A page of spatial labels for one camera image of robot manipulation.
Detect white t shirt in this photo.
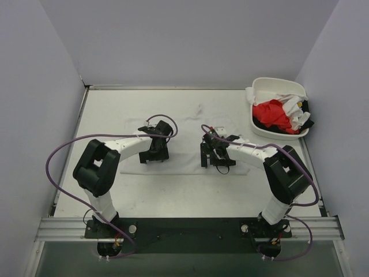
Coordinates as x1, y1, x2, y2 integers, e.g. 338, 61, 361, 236
119, 106, 250, 175

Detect white clothes in basket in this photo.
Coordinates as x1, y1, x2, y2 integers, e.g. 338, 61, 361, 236
245, 86, 311, 132

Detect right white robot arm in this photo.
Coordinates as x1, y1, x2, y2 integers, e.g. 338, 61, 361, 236
201, 129, 312, 226

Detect red t shirt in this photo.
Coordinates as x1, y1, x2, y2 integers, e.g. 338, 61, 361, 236
252, 99, 299, 134

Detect black t shirt in basket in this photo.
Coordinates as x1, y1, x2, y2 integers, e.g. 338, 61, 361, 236
253, 117, 314, 135

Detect aluminium rail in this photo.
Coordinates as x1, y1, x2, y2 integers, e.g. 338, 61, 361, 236
35, 216, 345, 242

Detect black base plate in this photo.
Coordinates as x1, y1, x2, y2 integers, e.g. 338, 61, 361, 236
84, 218, 292, 257

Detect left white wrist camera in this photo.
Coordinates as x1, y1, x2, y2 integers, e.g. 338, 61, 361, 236
144, 122, 156, 129

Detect white plastic laundry basket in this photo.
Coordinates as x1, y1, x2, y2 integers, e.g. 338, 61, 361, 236
245, 77, 309, 141

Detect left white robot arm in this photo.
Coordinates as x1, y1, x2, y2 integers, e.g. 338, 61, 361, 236
73, 120, 178, 238

